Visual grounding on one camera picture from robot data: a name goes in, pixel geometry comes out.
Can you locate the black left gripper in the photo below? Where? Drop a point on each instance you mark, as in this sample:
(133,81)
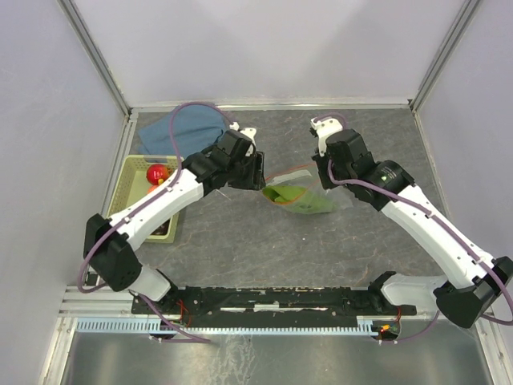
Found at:
(256,180)

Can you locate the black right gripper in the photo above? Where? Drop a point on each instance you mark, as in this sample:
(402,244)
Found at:
(325,181)

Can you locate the clear zip top bag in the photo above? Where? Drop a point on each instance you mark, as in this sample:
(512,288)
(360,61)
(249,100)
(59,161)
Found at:
(306,175)

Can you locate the green lettuce leaves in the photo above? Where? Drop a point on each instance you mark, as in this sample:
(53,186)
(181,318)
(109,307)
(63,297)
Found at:
(297,199)

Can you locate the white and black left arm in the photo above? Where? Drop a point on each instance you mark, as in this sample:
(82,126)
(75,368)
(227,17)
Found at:
(111,243)

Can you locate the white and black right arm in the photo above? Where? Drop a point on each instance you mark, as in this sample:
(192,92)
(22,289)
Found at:
(472,278)

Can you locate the blue cloth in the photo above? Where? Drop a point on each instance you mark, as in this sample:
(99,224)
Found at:
(195,127)

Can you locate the red apple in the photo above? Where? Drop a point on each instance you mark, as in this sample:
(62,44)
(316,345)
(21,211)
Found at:
(156,174)

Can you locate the orange peach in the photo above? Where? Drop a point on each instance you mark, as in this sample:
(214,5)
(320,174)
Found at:
(152,188)

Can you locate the dark purple fruit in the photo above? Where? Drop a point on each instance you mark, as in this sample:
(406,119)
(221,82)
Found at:
(161,230)

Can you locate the pale green perforated basket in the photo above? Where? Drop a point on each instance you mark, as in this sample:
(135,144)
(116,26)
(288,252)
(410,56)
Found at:
(132,185)

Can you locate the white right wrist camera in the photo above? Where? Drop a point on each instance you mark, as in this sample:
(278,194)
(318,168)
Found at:
(323,127)

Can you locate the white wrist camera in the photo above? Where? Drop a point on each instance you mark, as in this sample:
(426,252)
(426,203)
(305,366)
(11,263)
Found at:
(323,127)
(248,134)

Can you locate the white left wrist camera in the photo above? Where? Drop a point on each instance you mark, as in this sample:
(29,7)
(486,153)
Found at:
(248,134)

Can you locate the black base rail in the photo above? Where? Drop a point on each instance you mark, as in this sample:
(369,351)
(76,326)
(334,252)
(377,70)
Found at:
(266,308)

